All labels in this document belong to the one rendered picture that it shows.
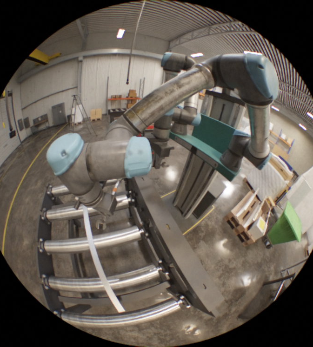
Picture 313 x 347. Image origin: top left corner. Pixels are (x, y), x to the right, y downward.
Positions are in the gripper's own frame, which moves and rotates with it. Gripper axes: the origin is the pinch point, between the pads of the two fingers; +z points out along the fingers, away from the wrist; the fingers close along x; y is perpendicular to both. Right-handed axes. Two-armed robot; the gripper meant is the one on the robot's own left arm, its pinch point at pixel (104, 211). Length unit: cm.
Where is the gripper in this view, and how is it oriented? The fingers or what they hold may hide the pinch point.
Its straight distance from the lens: 43.7
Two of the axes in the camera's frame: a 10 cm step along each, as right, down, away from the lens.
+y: -1.6, 7.5, -6.4
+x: 9.8, 2.1, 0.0
